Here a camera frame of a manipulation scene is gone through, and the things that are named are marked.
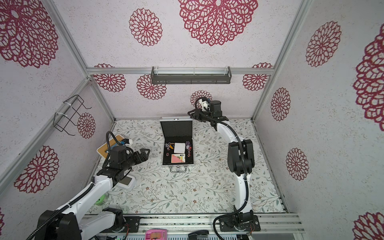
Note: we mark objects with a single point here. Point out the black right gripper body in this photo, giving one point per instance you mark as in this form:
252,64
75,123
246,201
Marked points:
199,114

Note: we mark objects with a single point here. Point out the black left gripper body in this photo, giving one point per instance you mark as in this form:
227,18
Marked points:
131,160

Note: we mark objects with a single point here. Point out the aluminium poker set case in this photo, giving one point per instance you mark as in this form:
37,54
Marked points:
177,130

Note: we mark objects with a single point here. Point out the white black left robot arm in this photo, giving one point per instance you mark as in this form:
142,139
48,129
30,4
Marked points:
68,222

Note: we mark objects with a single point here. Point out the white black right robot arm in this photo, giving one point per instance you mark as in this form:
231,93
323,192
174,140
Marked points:
241,159

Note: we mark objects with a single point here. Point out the white small scale device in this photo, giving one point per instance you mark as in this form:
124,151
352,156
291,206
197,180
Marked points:
127,183

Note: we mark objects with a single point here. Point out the red playing card deck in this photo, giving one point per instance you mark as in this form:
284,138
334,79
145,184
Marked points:
178,158

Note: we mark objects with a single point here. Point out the white card box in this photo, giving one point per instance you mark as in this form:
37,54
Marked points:
179,148

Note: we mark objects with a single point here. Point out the green tape roll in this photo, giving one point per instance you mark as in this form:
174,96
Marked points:
102,199

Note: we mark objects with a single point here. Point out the pink tool at front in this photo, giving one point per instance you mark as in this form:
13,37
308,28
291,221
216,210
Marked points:
156,234

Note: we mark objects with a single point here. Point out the black tool at front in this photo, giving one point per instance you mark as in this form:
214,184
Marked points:
199,235

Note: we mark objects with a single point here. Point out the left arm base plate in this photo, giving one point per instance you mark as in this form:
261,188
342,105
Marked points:
129,225

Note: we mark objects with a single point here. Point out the black wire wall rack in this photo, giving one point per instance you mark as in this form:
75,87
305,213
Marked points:
64,118

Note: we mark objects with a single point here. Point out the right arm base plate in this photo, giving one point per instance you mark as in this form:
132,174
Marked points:
240,223

